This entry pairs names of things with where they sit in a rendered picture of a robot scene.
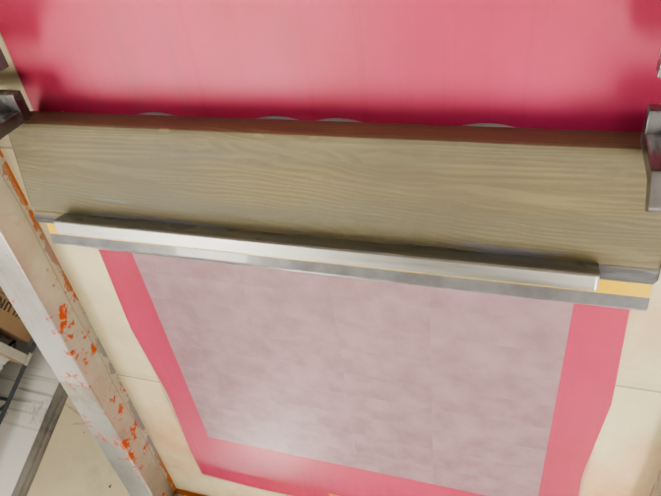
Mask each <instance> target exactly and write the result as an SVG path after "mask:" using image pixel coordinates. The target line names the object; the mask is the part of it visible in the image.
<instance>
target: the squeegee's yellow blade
mask: <svg viewBox="0 0 661 496"><path fill-rule="evenodd" d="M47 226H48V229H49V232H50V233H53V234H59V233H58V232H57V231H56V228H55V225H54V223H48V224H47ZM652 286H653V284H644V283H634V282H625V281H615V280H605V279H600V280H599V283H598V289H597V290H596V291H591V292H600V293H609V294H618V295H627V296H636V297H645V298H650V295H651V290H652Z"/></svg>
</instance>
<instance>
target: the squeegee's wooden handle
mask: <svg viewBox="0 0 661 496"><path fill-rule="evenodd" d="M30 113H31V115H32V117H31V118H30V119H29V120H27V121H26V122H24V123H23V124H22V125H20V126H19V127H18V128H16V129H15V130H13V131H12V132H11V133H9V134H8V135H9V138H10V141H11V145H12V148H13V151H14V154H15V157H16V160H17V164H18V167H19V170H20V172H21V175H22V178H23V182H24V185H25V188H26V191H27V194H28V197H29V201H30V206H31V209H32V212H33V215H34V218H35V220H36V221H37V222H46V223H54V220H55V219H57V218H58V217H61V216H62V215H64V214H65V213H66V214H77V215H87V216H98V217H118V218H128V219H138V220H149V221H159V222H170V223H180V224H191V225H200V226H211V227H221V228H232V229H243V230H253V231H263V232H273V233H284V234H294V235H305V236H315V237H325V238H336V239H346V240H357V241H367V242H378V243H388V244H398V245H408V246H419V247H430V248H440V249H451V250H460V251H471V252H481V253H492V254H502V255H513V256H523V257H533V258H544V259H554V260H565V261H575V262H585V263H595V264H599V272H600V279H605V280H615V281H625V282H634V283H644V284H654V283H655V282H657V281H658V280H659V276H660V271H661V214H655V213H647V212H646V211H645V198H646V187H647V178H646V172H645V166H644V160H643V154H642V148H641V142H640V137H641V132H625V131H596V130H568V129H539V128H510V127H481V126H452V125H424V124H395V123H367V122H338V121H310V120H281V119H252V118H223V117H195V116H166V115H138V114H109V113H81V112H52V111H31V112H30Z"/></svg>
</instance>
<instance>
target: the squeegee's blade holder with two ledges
mask: <svg viewBox="0 0 661 496"><path fill-rule="evenodd" d="M54 225H55V228H56V231H57V232H58V233H59V234H67V235H77V236H85V237H94V238H103V239H113V240H122V241H131V242H141V243H149V244H158V245H168V246H177V247H186V248H195V249H205V250H213V251H222V252H232V253H241V254H250V255H259V256H269V257H277V258H286V259H296V260H305V261H314V262H323V263H333V264H342V265H350V266H360V267H369V268H378V269H387V270H397V271H406V272H414V273H424V274H433V275H442V276H452V277H461V278H470V279H487V280H496V281H505V282H515V283H524V284H533V285H542V286H552V287H560V288H569V289H579V290H588V291H596V290H597V289H598V283H599V279H600V272H599V264H595V263H585V262H575V261H565V260H554V259H544V258H533V257H523V256H513V255H502V254H492V253H481V252H471V251H460V250H451V249H440V248H430V247H419V246H408V245H398V244H388V243H378V242H367V241H357V240H346V239H336V238H325V237H315V236H305V235H294V234H284V233H273V232H263V231H253V230H243V229H232V228H221V227H211V226H200V225H191V224H180V223H170V222H159V221H149V220H138V219H128V218H118V217H98V216H87V215H77V214H66V213H65V214H64V215H62V216H61V217H58V218H57V219H55V220H54Z"/></svg>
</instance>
